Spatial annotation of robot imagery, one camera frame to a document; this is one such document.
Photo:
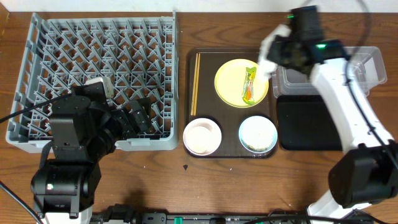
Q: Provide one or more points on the clear plastic bin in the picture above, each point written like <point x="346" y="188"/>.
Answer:
<point x="368" y="67"/>

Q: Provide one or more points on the white napkin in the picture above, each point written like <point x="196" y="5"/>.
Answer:
<point x="265" y="66"/>

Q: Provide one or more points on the dark brown serving tray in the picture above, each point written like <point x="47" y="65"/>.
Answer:
<point x="211" y="106"/>

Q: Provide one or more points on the white bowl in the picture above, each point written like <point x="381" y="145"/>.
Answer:
<point x="202" y="137"/>

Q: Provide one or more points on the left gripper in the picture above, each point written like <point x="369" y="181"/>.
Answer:
<point x="130" y="121"/>

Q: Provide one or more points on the light blue bowl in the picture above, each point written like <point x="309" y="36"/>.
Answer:
<point x="258" y="134"/>

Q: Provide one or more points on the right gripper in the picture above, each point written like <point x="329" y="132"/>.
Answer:
<point x="274" y="45"/>

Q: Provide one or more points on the black waste tray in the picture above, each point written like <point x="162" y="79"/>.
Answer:
<point x="305" y="124"/>

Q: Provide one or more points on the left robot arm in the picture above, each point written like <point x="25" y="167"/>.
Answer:
<point x="84" y="130"/>

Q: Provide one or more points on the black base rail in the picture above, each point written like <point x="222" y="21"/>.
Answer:
<point x="119" y="213"/>

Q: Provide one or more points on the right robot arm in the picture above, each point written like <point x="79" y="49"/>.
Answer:
<point x="367" y="172"/>

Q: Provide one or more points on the yellow plate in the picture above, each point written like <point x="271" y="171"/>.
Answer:
<point x="230" y="80"/>

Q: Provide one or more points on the grey dishwasher rack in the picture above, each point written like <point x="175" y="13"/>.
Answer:
<point x="139" y="54"/>

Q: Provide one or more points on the green orange snack wrapper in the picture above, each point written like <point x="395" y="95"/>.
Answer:
<point x="248" y="89"/>

